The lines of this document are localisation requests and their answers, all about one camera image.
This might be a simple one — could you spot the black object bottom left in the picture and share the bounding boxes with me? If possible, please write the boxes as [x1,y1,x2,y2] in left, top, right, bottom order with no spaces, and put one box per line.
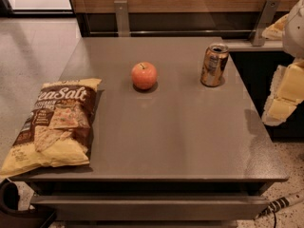
[0,178,58,228]

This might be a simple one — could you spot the right metal bracket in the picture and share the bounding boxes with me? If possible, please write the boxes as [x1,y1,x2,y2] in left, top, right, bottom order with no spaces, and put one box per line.
[249,0,281,47]

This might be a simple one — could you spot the striped cable on floor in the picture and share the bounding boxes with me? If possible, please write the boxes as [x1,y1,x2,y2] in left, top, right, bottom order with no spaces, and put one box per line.
[255,191,304,220]

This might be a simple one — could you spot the metal bracket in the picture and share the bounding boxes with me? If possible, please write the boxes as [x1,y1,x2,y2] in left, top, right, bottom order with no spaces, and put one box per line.
[114,0,130,37]
[249,0,281,47]

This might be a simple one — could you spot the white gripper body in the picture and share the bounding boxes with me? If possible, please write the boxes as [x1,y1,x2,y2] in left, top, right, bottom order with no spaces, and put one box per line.
[282,0,304,59]

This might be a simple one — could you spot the orange soda can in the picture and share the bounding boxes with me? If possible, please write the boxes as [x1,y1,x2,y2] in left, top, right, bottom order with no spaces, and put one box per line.
[200,43,229,87]

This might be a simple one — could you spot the red apple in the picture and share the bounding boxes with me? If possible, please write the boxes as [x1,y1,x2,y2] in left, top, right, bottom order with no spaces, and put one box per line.
[131,62,158,90]

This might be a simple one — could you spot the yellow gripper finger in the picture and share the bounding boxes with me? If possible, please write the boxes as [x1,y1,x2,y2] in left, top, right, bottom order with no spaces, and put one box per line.
[261,60,304,126]
[262,14,288,40]

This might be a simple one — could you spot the left metal bracket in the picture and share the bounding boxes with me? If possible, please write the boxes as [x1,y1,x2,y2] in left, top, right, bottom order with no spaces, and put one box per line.
[114,0,130,37]

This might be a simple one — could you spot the brown sea salt chip bag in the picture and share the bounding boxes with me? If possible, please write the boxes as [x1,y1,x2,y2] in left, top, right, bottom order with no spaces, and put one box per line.
[0,78,101,178]

